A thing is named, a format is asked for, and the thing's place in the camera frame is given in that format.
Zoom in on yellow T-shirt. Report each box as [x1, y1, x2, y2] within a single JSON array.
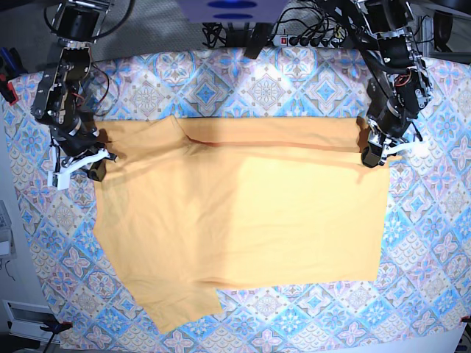
[[93, 116, 390, 332]]

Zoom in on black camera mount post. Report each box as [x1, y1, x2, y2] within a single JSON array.
[[244, 23, 273, 60]]

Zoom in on red black clamp upper left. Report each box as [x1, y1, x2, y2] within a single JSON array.
[[0, 74, 18, 106]]

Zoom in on white device at left edge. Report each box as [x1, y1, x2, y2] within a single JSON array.
[[0, 200, 16, 260]]

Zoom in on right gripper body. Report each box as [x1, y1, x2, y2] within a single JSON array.
[[51, 117, 102, 160]]

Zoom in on orange black clamp lower left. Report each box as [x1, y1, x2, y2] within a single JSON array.
[[40, 321, 73, 335]]

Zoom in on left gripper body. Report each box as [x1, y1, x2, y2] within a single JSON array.
[[366, 101, 411, 146]]

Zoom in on patterned blue tablecloth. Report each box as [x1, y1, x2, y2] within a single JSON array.
[[1, 49, 470, 352]]

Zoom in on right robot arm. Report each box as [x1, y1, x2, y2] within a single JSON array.
[[31, 1, 115, 190]]

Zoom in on white power strip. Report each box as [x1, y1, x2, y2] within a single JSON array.
[[272, 35, 345, 49]]

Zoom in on blue handled clamp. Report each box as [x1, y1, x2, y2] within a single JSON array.
[[1, 47, 28, 77]]

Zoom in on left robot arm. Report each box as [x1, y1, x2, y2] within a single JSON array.
[[353, 1, 433, 168]]

